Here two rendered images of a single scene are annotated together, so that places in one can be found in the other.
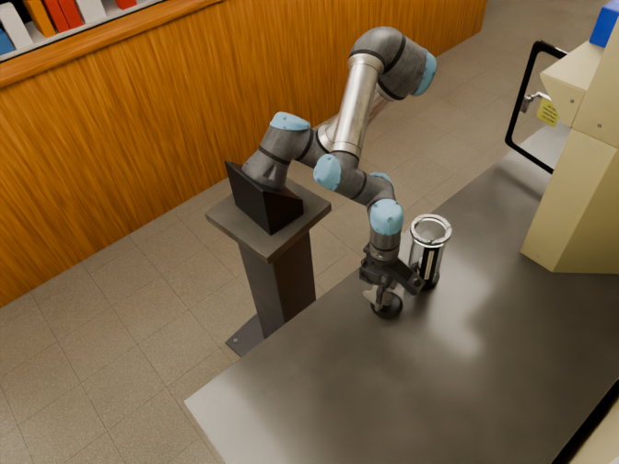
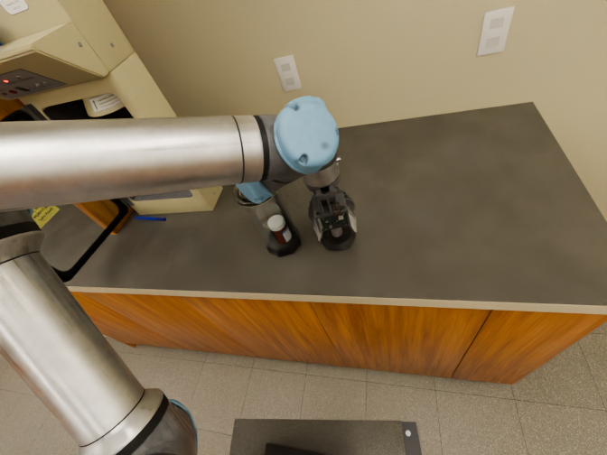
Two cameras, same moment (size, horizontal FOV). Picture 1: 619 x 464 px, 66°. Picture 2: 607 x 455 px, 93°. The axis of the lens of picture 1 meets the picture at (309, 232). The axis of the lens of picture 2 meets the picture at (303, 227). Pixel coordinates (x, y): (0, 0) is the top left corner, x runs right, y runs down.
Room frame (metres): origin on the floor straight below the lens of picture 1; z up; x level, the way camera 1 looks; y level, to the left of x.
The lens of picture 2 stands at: (1.02, 0.17, 1.57)
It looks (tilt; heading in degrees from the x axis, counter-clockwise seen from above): 48 degrees down; 242
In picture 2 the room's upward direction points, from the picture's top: 22 degrees counter-clockwise
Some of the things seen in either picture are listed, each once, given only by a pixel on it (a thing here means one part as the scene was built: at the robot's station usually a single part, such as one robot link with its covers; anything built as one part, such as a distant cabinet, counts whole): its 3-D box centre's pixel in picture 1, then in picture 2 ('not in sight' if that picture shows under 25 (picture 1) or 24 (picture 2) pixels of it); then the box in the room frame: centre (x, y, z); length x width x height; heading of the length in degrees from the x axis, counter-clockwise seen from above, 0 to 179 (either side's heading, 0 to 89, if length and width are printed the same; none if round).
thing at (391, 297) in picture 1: (386, 302); (337, 233); (0.74, -0.20, 0.97); 0.09 x 0.09 x 0.07
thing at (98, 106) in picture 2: not in sight; (110, 89); (0.89, -0.82, 1.34); 0.18 x 0.18 x 0.05
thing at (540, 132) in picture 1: (555, 116); (45, 203); (1.23, -0.82, 1.19); 0.30 x 0.01 x 0.40; 27
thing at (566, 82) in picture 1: (591, 74); (21, 75); (1.03, -0.74, 1.46); 0.32 x 0.11 x 0.10; 126
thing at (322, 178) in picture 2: (383, 247); (321, 168); (0.75, -0.18, 1.21); 0.08 x 0.08 x 0.05
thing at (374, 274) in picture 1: (380, 264); (328, 199); (0.75, -0.18, 1.13); 0.09 x 0.08 x 0.12; 51
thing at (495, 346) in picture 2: not in sight; (268, 266); (0.83, -0.67, 0.45); 2.05 x 0.67 x 0.90; 126
